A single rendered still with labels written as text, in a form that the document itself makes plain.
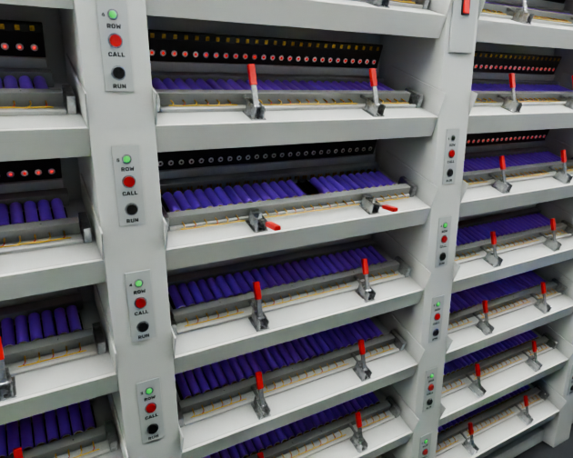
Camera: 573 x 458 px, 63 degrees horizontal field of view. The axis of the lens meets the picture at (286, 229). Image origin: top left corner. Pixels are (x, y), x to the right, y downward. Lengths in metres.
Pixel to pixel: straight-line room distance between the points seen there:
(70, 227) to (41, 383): 0.25
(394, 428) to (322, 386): 0.30
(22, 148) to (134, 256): 0.22
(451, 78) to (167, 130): 0.62
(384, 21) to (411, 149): 0.31
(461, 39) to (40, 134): 0.82
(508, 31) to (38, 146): 1.00
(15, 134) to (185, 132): 0.23
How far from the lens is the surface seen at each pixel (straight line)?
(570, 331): 1.82
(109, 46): 0.74
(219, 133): 0.79
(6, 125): 0.75
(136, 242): 0.78
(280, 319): 0.96
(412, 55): 1.15
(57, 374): 0.87
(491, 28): 1.20
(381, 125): 0.98
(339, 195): 0.98
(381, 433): 1.33
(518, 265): 1.44
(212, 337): 0.91
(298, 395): 1.09
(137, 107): 0.75
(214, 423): 1.02
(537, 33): 1.34
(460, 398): 1.50
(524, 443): 1.96
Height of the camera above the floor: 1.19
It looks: 16 degrees down
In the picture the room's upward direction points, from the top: straight up
